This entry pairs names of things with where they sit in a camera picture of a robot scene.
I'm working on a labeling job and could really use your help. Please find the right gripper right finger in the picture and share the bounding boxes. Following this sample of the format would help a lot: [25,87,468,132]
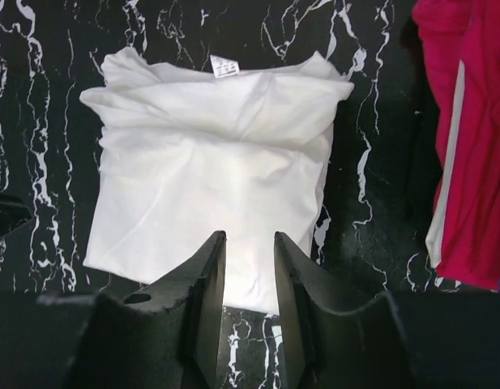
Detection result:
[274,233,500,388]

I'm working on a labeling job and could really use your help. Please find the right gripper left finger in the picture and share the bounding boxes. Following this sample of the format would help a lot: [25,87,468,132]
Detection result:
[0,231,226,388]

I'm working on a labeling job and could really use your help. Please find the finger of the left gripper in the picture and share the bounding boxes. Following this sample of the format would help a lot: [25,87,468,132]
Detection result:
[0,194,33,238]

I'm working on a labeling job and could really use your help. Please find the white printed t shirt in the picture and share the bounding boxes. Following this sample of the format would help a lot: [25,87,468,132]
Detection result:
[80,47,354,315]

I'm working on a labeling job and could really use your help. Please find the black marble pattern mat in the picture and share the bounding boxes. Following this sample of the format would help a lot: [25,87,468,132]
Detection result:
[0,1,500,388]

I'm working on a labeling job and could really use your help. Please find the red folded t shirt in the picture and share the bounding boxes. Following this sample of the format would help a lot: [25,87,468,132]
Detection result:
[412,0,500,290]

